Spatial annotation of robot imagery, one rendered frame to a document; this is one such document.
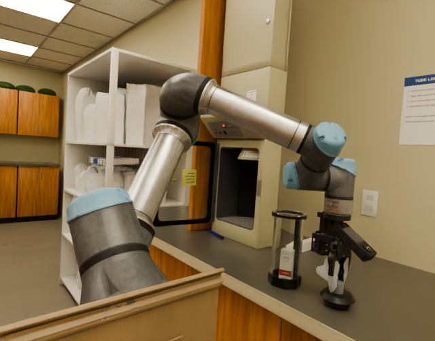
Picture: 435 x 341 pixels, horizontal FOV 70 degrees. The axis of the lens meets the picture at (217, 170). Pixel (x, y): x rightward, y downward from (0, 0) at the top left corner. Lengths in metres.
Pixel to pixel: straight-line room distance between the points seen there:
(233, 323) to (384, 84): 1.16
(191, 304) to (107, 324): 0.12
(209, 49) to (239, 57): 0.19
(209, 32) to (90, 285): 1.37
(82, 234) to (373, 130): 1.30
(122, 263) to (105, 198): 0.12
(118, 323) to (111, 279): 0.09
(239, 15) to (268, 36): 0.24
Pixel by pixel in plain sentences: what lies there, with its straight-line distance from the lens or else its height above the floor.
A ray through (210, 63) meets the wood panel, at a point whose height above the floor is 1.78.
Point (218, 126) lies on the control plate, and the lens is 1.44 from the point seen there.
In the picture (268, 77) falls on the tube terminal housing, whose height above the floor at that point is 1.66.
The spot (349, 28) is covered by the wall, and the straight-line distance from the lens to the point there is 1.75.
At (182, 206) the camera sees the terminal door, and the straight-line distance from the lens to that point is 1.48.
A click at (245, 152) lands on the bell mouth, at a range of 1.44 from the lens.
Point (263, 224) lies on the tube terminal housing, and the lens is 1.38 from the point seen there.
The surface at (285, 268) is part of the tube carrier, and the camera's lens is 1.01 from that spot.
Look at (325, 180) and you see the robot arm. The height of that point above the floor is 1.28.
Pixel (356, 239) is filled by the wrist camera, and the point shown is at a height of 1.14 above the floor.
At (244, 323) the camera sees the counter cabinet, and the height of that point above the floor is 0.80.
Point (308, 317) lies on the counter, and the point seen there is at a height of 0.94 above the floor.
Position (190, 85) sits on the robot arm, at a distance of 0.79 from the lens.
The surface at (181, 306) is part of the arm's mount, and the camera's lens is 0.48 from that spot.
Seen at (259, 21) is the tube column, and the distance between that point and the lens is 1.50.
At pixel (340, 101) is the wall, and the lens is 1.66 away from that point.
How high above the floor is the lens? 1.33
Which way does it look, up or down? 3 degrees down
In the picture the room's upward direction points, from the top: 4 degrees clockwise
